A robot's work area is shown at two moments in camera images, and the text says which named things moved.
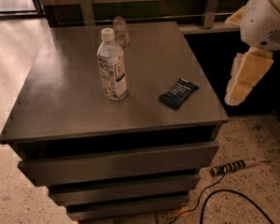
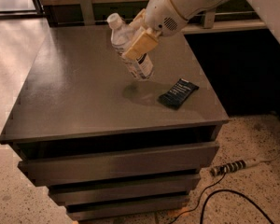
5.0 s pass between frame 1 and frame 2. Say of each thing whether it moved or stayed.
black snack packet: stayed
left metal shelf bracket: stayed
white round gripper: moved
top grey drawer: stayed
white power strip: stayed
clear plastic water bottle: moved
